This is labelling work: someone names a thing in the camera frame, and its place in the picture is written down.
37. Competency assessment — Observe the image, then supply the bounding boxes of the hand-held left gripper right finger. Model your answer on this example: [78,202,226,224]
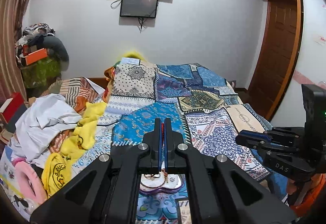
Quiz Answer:
[164,117,297,224]

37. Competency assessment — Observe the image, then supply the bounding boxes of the orange striped blanket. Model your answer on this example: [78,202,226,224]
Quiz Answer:
[48,77,110,115]

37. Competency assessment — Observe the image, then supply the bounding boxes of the white crumpled cloth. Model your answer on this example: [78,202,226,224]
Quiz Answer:
[14,94,82,164]

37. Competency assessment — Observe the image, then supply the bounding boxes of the patchwork printed blanket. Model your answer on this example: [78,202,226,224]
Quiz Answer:
[71,62,289,224]

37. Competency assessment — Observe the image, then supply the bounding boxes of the purple heart-shaped jewelry box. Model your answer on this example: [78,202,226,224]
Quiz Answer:
[139,173,189,195]

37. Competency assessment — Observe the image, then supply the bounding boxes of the red box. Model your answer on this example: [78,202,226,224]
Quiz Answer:
[0,92,28,126]

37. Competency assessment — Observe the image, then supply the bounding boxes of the green patterned cloth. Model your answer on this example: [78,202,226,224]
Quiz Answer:
[20,57,63,88]

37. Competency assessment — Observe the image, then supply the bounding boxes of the pile of clothes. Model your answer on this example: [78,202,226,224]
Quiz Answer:
[15,23,56,62]

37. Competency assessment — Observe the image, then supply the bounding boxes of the orange box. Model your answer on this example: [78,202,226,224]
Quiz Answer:
[25,48,48,65]

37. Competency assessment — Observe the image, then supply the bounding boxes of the pink neck pillow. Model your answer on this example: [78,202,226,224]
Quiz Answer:
[12,157,48,202]

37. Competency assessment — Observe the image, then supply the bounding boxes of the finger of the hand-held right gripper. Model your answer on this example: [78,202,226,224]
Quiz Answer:
[236,135,303,153]
[239,127,306,141]

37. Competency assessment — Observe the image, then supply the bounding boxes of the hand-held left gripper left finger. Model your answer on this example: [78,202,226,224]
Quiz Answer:
[30,118,162,224]

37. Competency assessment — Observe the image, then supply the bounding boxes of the brown wooden door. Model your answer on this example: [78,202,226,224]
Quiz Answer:
[248,0,304,120]

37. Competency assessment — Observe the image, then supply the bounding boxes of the yellow duck print cloth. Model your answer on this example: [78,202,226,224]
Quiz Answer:
[41,101,107,197]

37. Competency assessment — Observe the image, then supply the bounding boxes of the small black wall monitor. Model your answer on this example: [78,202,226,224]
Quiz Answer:
[120,0,160,19]

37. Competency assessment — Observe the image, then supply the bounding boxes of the red tassel bracelet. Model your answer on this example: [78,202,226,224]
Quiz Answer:
[160,123,170,184]

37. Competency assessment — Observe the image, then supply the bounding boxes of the striped brown curtain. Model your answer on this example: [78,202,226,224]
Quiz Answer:
[0,0,62,103]

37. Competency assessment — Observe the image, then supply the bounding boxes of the white printed plastic bag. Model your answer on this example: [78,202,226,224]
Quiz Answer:
[0,141,35,215]

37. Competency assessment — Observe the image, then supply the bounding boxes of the yellow round object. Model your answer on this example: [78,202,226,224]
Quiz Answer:
[120,51,145,64]

